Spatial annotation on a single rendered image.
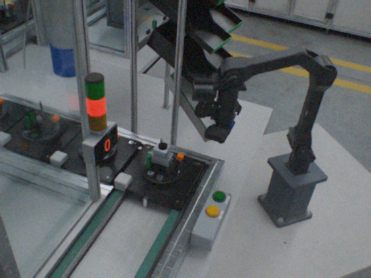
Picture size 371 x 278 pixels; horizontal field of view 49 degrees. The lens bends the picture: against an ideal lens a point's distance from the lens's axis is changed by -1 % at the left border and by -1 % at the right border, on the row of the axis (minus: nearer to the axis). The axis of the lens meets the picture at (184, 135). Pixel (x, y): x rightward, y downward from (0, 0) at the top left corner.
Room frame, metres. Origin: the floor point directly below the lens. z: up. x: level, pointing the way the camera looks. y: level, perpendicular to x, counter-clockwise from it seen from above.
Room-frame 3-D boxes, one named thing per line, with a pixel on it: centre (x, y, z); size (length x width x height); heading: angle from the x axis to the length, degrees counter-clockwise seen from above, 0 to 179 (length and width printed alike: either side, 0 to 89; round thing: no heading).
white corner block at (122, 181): (0.96, 0.19, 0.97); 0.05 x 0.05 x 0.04; 71
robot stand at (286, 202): (1.00, -0.38, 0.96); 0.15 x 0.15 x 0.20; 25
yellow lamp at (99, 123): (0.88, 0.24, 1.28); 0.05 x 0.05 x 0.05
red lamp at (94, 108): (0.88, 0.24, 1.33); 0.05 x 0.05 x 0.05
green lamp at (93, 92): (0.88, 0.24, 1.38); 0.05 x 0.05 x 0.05
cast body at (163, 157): (1.02, 0.08, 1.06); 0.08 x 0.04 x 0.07; 72
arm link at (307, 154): (1.00, -0.38, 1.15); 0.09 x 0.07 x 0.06; 5
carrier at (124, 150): (1.10, 0.31, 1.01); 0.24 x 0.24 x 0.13; 71
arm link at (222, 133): (0.98, -0.11, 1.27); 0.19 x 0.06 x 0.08; 161
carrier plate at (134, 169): (1.02, 0.07, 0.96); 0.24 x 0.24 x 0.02; 71
